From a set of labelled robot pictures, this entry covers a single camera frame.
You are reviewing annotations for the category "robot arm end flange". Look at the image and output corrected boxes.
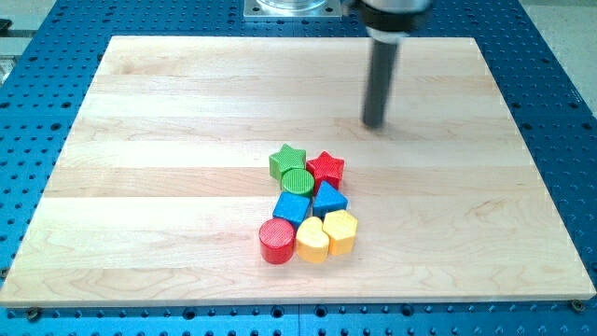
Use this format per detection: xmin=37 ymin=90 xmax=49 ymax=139
xmin=345 ymin=0 xmax=433 ymax=44

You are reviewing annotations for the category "yellow heart block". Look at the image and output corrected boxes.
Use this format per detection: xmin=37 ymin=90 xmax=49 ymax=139
xmin=295 ymin=217 xmax=329 ymax=263

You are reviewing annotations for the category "wooden board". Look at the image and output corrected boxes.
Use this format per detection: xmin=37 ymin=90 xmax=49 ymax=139
xmin=1 ymin=36 xmax=595 ymax=308

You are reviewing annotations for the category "left board clamp screw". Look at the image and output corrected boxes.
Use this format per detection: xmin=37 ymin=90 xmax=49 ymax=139
xmin=24 ymin=307 xmax=42 ymax=322

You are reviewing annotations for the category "board clamp screw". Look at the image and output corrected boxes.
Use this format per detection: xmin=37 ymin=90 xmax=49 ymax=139
xmin=569 ymin=300 xmax=586 ymax=313
xmin=24 ymin=307 xmax=42 ymax=322

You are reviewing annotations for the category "right board clamp screw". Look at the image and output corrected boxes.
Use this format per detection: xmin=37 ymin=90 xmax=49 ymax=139
xmin=569 ymin=300 xmax=586 ymax=313

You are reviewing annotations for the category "green cylinder block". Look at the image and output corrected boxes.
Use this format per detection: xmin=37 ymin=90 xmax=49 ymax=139
xmin=281 ymin=169 xmax=314 ymax=197

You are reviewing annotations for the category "green star block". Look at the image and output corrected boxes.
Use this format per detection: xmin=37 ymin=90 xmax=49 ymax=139
xmin=269 ymin=144 xmax=306 ymax=181

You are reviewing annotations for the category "red star block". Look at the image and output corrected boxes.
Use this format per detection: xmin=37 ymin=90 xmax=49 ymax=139
xmin=306 ymin=151 xmax=345 ymax=194

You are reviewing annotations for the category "blue cube block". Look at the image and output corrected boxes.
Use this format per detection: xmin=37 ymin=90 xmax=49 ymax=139
xmin=272 ymin=191 xmax=311 ymax=230

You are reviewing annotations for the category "blue triangle block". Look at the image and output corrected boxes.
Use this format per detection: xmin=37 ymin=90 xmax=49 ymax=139
xmin=312 ymin=181 xmax=348 ymax=217

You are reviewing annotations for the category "red cylinder block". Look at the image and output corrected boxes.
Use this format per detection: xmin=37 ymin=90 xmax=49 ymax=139
xmin=258 ymin=217 xmax=295 ymax=264

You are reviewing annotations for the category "yellow hexagon block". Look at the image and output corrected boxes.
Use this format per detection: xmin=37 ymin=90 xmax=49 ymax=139
xmin=323 ymin=210 xmax=358 ymax=256

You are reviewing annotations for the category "black pusher rod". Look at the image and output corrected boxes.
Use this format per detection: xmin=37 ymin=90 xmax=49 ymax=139
xmin=362 ymin=40 xmax=397 ymax=129

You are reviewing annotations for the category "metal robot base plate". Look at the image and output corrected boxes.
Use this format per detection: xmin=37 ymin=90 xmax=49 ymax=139
xmin=243 ymin=0 xmax=342 ymax=20

